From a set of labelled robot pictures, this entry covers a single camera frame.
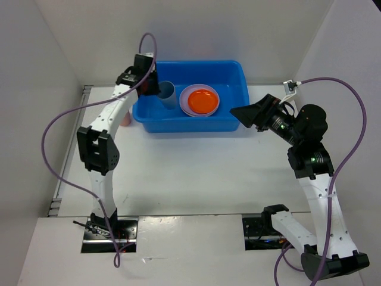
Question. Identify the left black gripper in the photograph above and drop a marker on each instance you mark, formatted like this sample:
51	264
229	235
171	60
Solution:
155	90

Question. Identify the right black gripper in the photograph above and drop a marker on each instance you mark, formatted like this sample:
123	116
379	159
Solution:
254	113

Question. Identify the blue plastic cup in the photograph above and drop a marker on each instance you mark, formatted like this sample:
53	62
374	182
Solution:
167	95

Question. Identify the lilac plastic plate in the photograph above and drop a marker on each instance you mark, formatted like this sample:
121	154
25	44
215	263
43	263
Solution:
183	98

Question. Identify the salmon pink plastic cup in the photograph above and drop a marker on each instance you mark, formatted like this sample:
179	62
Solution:
126	120

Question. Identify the orange plastic plate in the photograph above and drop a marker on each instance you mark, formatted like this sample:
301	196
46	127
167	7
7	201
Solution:
203	101

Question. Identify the pink plastic plate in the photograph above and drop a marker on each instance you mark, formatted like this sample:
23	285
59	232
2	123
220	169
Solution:
193	114

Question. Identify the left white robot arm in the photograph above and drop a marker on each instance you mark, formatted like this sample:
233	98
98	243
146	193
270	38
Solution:
97	148

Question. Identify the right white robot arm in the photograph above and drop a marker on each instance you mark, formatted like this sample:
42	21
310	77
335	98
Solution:
330	251

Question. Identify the blue plastic bin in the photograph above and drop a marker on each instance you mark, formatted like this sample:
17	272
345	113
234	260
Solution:
226	77

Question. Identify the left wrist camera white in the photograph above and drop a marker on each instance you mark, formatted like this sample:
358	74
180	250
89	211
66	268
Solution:
148	54

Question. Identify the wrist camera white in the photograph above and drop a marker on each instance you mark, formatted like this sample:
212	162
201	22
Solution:
148	54
290	87

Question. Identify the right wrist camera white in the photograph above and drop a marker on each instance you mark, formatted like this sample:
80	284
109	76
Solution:
290	87

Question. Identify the aluminium rail table edge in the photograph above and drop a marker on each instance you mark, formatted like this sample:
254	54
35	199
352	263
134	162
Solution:
58	194

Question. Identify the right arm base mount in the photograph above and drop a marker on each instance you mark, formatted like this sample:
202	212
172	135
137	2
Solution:
259	234

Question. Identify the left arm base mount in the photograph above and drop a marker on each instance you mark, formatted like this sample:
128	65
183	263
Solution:
98	240

